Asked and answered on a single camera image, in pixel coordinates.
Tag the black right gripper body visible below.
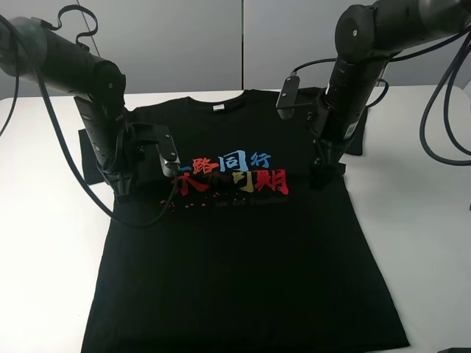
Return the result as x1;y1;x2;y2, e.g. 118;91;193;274
307;91;353;167

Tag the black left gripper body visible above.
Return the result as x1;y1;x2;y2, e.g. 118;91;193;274
99;123;162;191

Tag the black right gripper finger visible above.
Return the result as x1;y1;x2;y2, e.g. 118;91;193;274
309;164;341;190

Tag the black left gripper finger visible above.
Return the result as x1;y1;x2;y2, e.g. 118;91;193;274
110;176;134;202

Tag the black printed t-shirt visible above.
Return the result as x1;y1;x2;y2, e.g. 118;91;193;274
82;90;407;352

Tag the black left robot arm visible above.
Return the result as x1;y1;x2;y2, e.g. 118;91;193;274
1;17;176;199

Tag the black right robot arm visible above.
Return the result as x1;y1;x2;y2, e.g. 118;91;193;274
310;1;470;189

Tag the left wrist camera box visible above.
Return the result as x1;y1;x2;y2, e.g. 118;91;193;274
152;124;181;178

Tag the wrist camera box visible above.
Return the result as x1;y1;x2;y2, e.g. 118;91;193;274
152;124;181;178
276;72;300;120

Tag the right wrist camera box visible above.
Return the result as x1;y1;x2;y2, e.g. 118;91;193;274
276;72;300;120

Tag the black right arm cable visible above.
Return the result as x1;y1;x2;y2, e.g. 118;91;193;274
292;10;471;166

